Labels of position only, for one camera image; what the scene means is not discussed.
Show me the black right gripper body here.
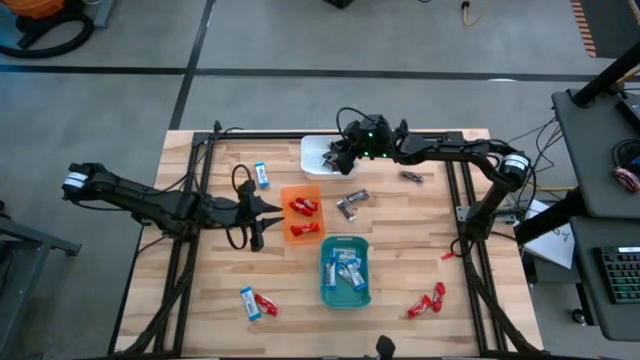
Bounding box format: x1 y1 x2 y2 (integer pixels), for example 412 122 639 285
347 127 397 161

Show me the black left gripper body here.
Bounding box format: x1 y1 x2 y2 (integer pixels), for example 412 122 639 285
208 195 251 229

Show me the white plastic bin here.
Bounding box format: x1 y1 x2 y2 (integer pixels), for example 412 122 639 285
299 133 361 182

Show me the orange translucent plastic bin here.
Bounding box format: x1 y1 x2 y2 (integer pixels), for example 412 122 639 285
280 183 327 247

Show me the teal plastic bin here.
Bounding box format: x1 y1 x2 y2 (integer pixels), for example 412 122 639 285
319 235 372 310

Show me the black rounded object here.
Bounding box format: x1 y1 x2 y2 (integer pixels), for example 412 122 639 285
374 334 397 359

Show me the grey metal cart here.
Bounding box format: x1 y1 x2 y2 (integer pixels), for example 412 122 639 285
0 199 83 360

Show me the white paper sheet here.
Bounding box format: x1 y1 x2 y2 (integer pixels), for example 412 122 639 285
522 199 576 271

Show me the grey desk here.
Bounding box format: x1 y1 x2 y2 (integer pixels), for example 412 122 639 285
569 217 640 343
551 87 640 221

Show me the grey floor box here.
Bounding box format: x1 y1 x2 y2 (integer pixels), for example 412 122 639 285
91 0 117 29

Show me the black flat device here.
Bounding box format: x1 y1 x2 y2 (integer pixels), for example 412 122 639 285
615 91 640 134

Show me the dark mat with striped edge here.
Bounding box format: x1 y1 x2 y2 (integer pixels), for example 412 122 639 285
569 0 640 59

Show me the black keyboard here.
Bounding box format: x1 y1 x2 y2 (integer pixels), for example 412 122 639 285
593 245 640 305

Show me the orange vacuum cleaner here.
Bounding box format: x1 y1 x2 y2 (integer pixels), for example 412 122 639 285
3 0 66 20

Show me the black looped camera cable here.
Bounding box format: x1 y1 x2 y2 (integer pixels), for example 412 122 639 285
335 106 376 139
225 163 254 251

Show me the black sleeved cable bundle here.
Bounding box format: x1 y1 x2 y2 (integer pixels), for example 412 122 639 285
115 239 199 357
462 249 544 357

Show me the black floor cable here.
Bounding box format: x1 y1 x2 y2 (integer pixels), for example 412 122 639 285
504 115 581 204

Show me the thin yellow cable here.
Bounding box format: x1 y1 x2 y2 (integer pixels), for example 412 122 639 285
529 183 579 194

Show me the black vacuum hose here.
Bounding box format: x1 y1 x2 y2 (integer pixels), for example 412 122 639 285
0 12 95 60

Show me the black stand post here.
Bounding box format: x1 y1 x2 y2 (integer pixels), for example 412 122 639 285
571 42 640 109

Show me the black coiled cable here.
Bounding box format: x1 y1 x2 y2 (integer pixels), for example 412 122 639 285
610 138 640 171

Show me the red braided cable coil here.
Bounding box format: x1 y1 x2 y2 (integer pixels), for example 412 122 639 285
612 166 640 194

